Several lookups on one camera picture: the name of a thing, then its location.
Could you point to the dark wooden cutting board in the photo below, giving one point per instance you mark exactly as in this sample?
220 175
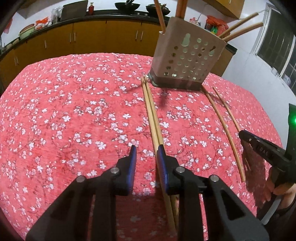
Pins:
74 10

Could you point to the black kitchen countertop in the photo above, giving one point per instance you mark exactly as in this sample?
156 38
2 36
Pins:
104 17

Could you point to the pink bottle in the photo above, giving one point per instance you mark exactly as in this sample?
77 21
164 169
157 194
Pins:
194 20

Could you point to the wooden upper cabinets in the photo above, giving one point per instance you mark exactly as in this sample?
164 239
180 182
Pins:
226 7

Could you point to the red and white bag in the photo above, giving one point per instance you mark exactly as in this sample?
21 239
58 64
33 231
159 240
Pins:
42 23

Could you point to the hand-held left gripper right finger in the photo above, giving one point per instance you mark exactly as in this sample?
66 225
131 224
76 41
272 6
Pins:
161 162

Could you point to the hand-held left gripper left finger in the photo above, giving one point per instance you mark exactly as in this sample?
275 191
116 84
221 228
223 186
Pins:
133 162

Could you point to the barred window with white frame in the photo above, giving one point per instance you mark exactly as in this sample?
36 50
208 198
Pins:
277 41

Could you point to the clear plastic bag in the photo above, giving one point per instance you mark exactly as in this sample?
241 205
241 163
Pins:
56 15

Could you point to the person's right hand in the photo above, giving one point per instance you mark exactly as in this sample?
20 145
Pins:
285 193

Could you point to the beige perforated utensil holder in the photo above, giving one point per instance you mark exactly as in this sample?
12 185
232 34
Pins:
166 46

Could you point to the green basin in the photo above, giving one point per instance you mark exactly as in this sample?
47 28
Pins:
26 32

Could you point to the crumpled red plastic bag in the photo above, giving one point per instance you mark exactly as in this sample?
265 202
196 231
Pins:
216 22

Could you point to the small red bottle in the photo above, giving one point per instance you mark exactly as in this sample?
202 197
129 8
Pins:
91 8

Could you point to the wooden cabinets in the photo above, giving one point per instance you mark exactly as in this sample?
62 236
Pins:
226 7
92 37

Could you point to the black wok with utensils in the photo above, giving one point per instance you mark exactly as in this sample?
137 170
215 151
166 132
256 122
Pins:
127 5

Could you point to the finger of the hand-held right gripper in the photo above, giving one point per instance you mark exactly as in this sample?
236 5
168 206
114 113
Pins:
247 138

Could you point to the black wok with lid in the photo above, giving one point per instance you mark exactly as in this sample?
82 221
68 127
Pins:
151 8

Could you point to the wooden lower cabinets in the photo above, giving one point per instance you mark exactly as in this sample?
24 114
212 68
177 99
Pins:
92 37

